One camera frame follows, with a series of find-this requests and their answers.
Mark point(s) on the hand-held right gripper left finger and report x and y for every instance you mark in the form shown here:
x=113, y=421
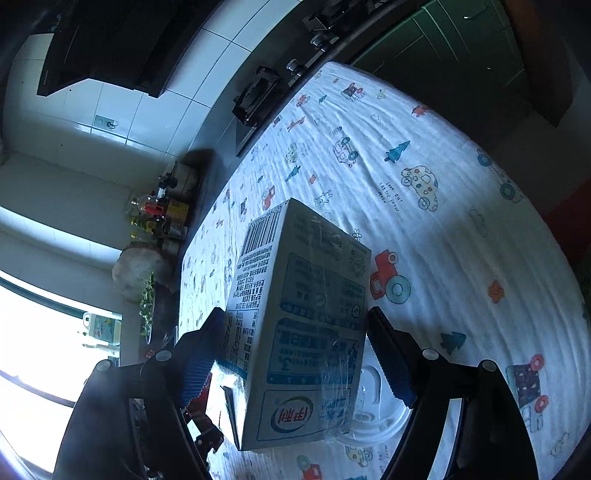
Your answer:
x=198, y=364

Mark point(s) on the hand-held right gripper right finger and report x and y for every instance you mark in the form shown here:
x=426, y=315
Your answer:
x=390, y=360

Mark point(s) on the blue white milk carton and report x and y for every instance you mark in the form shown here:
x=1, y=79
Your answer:
x=300, y=300

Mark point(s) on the white plastic lid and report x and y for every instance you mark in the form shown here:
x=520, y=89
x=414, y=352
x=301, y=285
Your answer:
x=376, y=415

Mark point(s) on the bowl of green vegetables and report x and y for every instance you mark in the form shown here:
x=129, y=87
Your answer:
x=154, y=309

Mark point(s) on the small picture box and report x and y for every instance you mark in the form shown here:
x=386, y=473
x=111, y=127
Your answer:
x=104, y=326

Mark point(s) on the round wooden chopping block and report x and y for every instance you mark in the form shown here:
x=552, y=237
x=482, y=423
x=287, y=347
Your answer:
x=136, y=272

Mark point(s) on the cluster of condiment bottles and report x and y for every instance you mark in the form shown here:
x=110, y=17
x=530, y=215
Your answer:
x=157, y=217

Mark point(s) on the grey lidded pot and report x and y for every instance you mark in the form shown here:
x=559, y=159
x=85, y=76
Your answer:
x=182, y=177

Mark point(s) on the red floor mat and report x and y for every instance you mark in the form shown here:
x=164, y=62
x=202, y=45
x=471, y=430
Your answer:
x=570, y=207

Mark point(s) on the black gas stove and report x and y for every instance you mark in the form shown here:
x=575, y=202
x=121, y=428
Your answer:
x=277, y=87

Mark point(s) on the green kitchen cabinet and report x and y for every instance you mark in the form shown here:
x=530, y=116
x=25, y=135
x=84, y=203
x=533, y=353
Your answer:
x=452, y=50

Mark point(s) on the black range hood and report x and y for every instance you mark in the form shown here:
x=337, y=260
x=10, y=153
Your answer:
x=115, y=41

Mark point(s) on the wall socket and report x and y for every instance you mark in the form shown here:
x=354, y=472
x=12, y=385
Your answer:
x=105, y=122

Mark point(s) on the brown wooden door frame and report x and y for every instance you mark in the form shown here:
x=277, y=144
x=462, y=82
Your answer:
x=545, y=55

